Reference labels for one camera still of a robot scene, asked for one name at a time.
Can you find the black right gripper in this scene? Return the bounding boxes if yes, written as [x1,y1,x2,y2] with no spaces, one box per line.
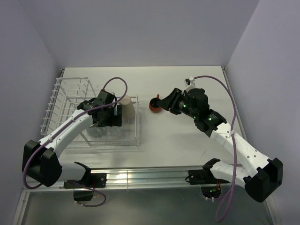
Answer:
[156,87,198,119]

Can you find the orange black mug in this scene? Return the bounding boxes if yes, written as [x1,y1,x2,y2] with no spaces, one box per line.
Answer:
[149,94,162,113]

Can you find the beige cup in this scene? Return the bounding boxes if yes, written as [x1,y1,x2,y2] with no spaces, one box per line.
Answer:
[120,95,135,124]

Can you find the grey footed mug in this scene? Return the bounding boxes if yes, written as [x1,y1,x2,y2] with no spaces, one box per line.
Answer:
[86,127,106,138]

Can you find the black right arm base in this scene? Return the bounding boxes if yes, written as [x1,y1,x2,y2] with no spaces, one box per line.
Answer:
[185,158,229,199]

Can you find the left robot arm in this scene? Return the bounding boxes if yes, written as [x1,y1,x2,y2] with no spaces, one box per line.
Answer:
[22,90,122,189]

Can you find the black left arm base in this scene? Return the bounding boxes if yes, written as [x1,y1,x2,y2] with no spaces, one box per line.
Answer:
[63,162,107,204]

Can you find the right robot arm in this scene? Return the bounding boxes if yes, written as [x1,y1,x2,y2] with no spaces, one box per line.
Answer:
[157,88,283,203]

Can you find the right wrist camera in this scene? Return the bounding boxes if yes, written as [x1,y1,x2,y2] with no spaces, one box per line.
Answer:
[184,77,196,92]

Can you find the white wire dish rack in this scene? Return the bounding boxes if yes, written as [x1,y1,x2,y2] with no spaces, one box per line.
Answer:
[40,77,140,150]

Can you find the aluminium mounting rail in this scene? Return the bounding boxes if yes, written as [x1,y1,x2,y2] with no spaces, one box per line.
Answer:
[23,165,270,190]

